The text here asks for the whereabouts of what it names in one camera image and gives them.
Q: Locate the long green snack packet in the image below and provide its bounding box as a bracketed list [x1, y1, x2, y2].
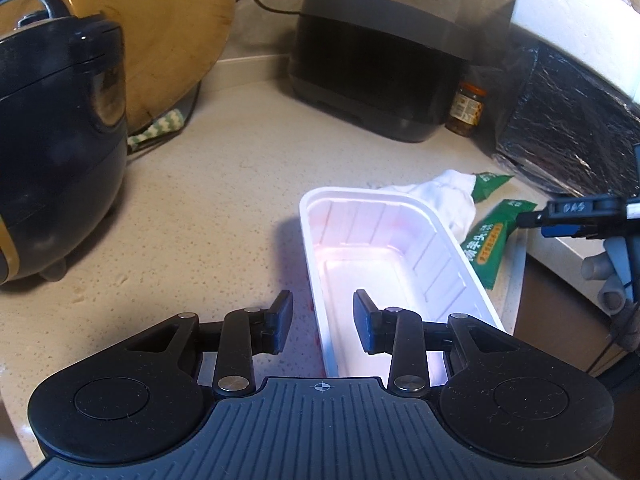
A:
[461, 199, 539, 292]

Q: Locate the small green snack packet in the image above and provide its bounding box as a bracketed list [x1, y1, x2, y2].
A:
[471, 171, 516, 205]

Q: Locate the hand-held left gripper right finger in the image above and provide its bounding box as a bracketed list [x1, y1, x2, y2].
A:
[352, 288, 507, 394]

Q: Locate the black foil-wrapped box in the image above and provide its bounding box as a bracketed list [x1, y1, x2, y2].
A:
[491, 41, 640, 199]

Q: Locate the round wooden cutting board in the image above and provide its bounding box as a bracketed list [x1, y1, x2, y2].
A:
[64, 0, 237, 137]

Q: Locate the glass jar with yellow label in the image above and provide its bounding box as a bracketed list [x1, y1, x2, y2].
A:
[444, 82, 487, 137]

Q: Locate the green and white cloth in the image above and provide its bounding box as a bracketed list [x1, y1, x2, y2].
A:
[126, 108, 189, 154]

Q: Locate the black and gold rice cooker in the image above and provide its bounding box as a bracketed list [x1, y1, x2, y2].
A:
[0, 0, 131, 289]

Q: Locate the black box-shaped cooker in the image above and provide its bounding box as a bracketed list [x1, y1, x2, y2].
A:
[286, 0, 477, 144]

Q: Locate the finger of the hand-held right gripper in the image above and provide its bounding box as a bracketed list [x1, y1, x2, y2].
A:
[516, 193, 633, 228]
[539, 224, 610, 241]

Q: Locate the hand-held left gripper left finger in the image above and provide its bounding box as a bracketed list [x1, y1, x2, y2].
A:
[124, 289, 295, 397]

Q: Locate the white plastic food tray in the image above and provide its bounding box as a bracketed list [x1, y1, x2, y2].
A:
[298, 185, 516, 379]

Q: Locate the crumpled white tissue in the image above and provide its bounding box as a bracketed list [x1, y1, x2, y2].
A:
[378, 169, 479, 239]

